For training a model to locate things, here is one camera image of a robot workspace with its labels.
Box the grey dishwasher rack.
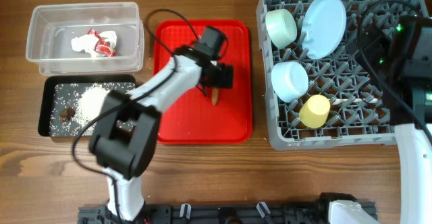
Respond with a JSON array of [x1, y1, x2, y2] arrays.
[[256, 0, 428, 150]]

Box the white plastic spoon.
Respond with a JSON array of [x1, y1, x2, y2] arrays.
[[331, 98, 379, 105]]

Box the green bowl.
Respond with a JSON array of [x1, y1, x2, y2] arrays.
[[265, 9, 297, 49]]

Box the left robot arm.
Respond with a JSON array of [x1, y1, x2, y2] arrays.
[[89, 26, 234, 223]]

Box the large light blue plate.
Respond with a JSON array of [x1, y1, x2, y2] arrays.
[[302, 0, 347, 59]]

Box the brown food scrap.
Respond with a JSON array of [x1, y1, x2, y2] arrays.
[[59, 107, 75, 121]]

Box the red white wrapper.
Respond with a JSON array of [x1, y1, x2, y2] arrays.
[[71, 29, 117, 58]]

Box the white rice pile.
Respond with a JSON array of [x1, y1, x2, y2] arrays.
[[73, 84, 109, 126]]

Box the red serving tray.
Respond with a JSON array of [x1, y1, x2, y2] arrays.
[[156, 20, 252, 144]]

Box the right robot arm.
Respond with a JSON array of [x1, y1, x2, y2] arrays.
[[356, 16, 431, 223]]

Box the small light blue bowl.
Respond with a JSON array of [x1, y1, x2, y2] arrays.
[[271, 61, 308, 103]]

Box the black tray bin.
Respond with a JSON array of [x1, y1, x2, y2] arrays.
[[38, 74, 136, 138]]

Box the clear plastic bin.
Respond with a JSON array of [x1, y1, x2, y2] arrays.
[[26, 2, 144, 76]]

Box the yellow cup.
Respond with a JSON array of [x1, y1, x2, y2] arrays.
[[299, 94, 331, 128]]

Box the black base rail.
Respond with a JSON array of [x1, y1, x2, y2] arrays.
[[77, 202, 377, 224]]

